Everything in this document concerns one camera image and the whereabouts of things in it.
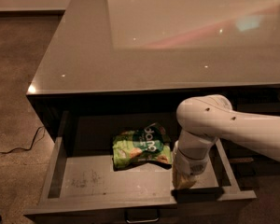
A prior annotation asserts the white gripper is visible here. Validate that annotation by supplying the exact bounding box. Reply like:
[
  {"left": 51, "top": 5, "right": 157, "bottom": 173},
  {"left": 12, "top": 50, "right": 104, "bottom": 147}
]
[{"left": 173, "top": 142, "right": 209, "bottom": 189}]

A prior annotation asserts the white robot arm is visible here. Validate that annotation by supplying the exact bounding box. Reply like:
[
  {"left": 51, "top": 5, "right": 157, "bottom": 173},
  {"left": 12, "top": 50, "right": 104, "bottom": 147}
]
[{"left": 173, "top": 94, "right": 280, "bottom": 189}]

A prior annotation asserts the green snack bag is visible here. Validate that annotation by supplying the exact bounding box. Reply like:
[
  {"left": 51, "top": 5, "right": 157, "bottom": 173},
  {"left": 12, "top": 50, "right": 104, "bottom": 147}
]
[{"left": 112, "top": 122, "right": 173, "bottom": 170}]

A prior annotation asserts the thin black floor cable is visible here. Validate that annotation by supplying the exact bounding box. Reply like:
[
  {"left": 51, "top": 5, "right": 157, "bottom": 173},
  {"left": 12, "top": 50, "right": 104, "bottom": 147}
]
[{"left": 0, "top": 125, "right": 46, "bottom": 157}]

